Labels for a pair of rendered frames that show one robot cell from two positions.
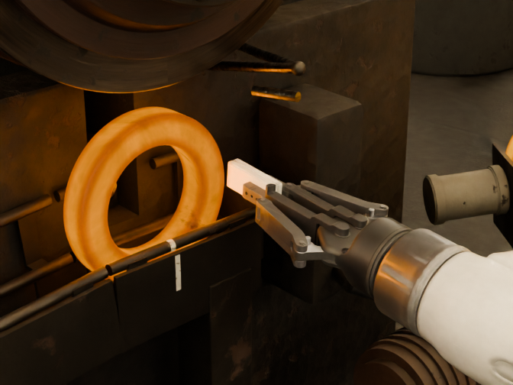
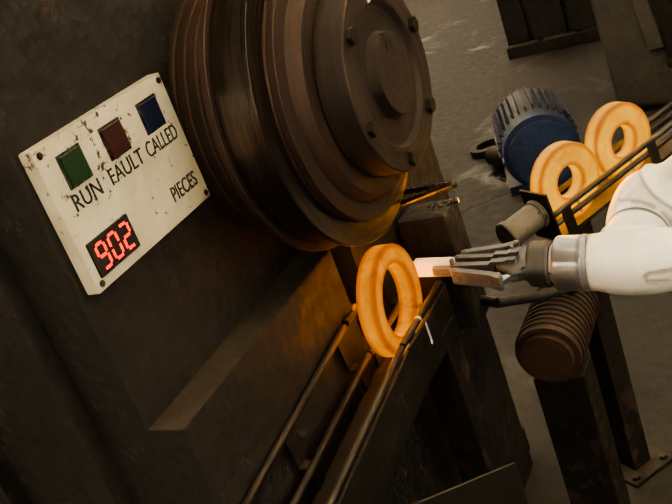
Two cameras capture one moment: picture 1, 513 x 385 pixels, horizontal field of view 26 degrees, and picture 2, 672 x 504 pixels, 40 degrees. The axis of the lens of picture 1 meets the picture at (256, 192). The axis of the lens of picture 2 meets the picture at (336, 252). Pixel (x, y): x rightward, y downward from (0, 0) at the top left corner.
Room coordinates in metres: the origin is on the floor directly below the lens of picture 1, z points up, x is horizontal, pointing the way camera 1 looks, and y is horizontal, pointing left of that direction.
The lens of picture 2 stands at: (-0.27, 0.53, 1.42)
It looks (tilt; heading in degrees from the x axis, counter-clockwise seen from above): 22 degrees down; 345
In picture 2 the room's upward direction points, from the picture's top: 21 degrees counter-clockwise
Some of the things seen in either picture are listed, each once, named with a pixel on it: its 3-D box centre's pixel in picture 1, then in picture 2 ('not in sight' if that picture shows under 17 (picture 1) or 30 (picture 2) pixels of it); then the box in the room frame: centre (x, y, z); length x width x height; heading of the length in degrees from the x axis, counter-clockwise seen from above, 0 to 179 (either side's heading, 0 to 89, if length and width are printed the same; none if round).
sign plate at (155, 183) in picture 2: not in sight; (126, 177); (0.86, 0.43, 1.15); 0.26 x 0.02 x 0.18; 133
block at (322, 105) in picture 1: (306, 192); (442, 265); (1.18, -0.06, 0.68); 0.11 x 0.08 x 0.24; 43
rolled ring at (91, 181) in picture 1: (146, 197); (391, 300); (1.02, 0.11, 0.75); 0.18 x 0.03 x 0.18; 133
